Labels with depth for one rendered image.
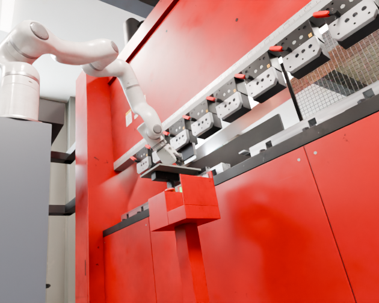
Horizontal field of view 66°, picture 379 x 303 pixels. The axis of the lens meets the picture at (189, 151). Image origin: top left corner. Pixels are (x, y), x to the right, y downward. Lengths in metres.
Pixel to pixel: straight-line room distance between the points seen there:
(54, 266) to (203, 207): 4.37
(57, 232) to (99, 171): 3.09
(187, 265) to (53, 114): 1.86
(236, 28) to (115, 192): 1.45
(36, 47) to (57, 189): 4.40
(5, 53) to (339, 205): 1.23
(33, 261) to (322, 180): 0.85
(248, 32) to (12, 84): 1.02
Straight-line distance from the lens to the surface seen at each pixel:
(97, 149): 2.39
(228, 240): 1.22
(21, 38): 1.22
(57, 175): 5.57
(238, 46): 1.53
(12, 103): 1.09
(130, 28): 2.90
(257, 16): 1.52
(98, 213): 2.22
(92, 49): 1.45
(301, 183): 1.03
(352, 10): 1.25
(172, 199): 1.05
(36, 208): 0.92
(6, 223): 0.91
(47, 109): 2.59
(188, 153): 1.65
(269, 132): 1.94
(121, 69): 1.60
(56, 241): 5.29
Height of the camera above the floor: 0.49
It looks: 23 degrees up
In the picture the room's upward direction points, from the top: 9 degrees counter-clockwise
